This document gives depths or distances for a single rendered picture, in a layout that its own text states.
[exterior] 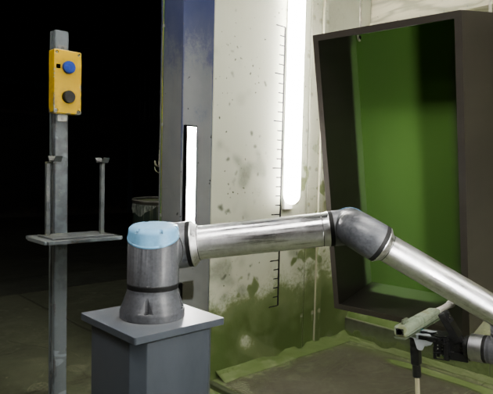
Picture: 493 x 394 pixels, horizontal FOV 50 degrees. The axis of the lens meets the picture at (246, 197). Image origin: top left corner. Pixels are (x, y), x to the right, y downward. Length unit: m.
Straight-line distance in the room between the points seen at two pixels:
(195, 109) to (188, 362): 1.29
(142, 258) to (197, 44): 1.29
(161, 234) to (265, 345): 1.57
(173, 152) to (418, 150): 1.10
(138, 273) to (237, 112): 1.32
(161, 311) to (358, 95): 1.47
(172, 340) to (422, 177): 1.43
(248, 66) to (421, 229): 1.15
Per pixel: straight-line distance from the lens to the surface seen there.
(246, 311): 2.82
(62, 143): 2.39
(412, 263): 1.63
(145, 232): 1.54
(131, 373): 1.53
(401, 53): 2.49
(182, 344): 1.56
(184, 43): 2.52
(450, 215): 2.50
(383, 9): 3.59
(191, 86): 2.51
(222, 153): 2.60
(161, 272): 1.55
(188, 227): 1.71
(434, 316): 2.17
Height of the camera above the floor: 1.08
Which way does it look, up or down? 3 degrees down
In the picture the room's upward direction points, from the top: 1 degrees clockwise
